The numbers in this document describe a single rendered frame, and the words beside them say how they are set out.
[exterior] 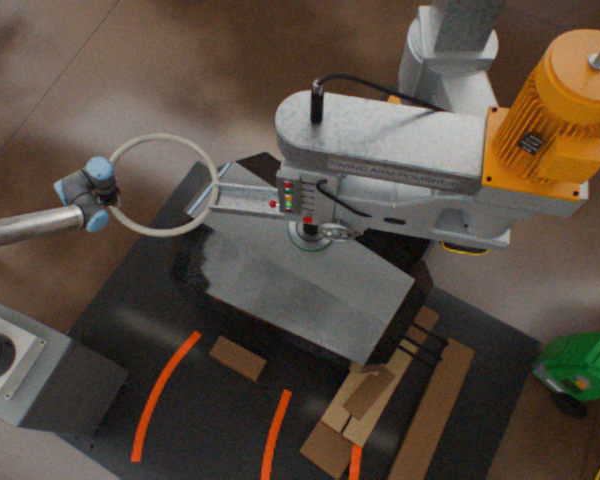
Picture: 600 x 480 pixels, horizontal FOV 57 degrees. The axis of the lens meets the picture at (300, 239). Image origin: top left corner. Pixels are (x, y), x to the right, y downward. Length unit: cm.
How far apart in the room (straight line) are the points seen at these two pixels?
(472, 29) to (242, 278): 141
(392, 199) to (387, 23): 263
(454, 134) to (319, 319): 110
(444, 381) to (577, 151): 190
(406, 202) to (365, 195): 15
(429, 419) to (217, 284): 134
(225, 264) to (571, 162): 160
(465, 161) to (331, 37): 271
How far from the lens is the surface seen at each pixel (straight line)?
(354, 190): 199
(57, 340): 260
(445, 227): 214
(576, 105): 146
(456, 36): 217
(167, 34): 445
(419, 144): 175
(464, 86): 220
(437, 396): 316
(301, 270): 246
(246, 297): 261
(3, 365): 249
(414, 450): 311
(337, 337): 251
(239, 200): 242
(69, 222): 205
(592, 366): 303
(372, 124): 177
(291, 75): 409
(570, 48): 153
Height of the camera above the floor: 318
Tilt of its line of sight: 67 degrees down
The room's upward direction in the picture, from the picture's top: straight up
